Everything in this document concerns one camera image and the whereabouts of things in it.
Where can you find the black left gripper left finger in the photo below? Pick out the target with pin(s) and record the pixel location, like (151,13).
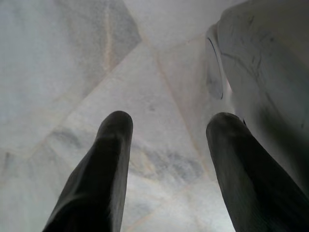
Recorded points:
(96,174)

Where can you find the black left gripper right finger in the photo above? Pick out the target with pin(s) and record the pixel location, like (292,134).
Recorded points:
(246,174)

